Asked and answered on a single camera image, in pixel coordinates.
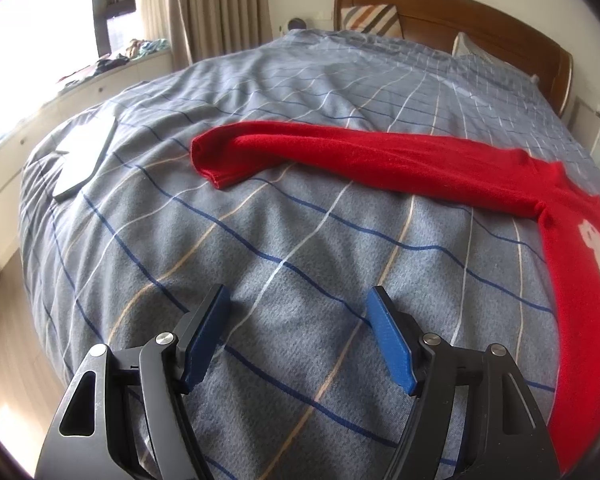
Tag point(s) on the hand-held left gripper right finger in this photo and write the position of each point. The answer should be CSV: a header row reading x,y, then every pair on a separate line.
x,y
390,340

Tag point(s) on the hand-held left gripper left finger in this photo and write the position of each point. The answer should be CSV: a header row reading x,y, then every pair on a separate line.
x,y
207,340

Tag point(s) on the red knitted sweater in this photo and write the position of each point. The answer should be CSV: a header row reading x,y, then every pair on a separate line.
x,y
380,155

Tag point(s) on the pile of clothes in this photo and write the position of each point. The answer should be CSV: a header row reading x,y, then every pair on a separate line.
x,y
140,47

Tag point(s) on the grey plaid bed blanket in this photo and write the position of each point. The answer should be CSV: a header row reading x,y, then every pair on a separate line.
x,y
280,240

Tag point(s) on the white window seat cabinet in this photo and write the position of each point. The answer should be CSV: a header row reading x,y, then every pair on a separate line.
x,y
10,195

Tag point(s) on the white pillow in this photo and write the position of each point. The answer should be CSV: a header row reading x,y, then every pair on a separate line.
x,y
472,50

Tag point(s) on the striped pillow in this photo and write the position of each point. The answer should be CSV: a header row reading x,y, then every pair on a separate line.
x,y
372,20

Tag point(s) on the small round bedside device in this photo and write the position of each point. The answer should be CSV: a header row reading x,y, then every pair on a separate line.
x,y
296,24

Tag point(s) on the wooden headboard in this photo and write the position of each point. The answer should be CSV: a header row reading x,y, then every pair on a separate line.
x,y
455,15

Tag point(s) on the beige curtain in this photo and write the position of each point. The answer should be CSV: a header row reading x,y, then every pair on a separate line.
x,y
220,5

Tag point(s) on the dark window frame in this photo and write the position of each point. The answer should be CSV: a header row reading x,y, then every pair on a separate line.
x,y
115,10

